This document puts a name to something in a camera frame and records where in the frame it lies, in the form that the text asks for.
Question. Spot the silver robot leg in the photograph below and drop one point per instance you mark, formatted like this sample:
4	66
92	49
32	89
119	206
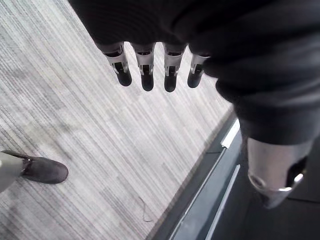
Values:
8	171

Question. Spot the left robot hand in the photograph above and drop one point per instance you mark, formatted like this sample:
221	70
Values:
225	37

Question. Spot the dark robot foot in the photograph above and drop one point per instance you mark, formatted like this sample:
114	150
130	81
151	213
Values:
41	167

